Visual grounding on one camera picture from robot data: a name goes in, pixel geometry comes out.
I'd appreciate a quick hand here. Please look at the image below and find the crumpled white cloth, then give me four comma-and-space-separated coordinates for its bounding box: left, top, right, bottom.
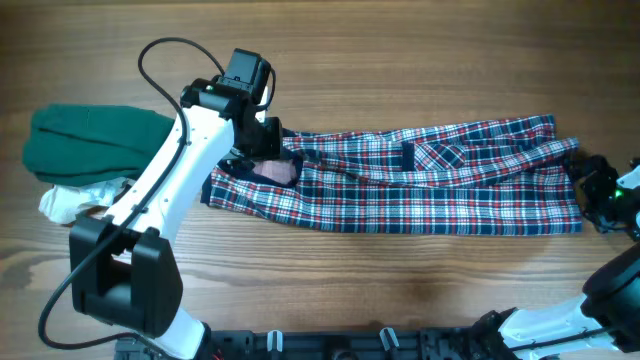
38, 177, 133, 225

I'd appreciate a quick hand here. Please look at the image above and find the folded dark green garment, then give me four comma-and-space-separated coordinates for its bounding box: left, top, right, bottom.
22, 104, 174, 187

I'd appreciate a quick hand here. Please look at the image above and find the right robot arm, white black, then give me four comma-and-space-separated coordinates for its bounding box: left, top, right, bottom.
469, 155, 639, 359

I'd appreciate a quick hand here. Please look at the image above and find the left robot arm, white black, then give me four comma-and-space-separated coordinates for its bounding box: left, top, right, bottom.
67, 76, 282, 359

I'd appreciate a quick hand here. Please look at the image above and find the plaid shirt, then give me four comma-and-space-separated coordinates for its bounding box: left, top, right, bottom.
201, 115, 582, 236

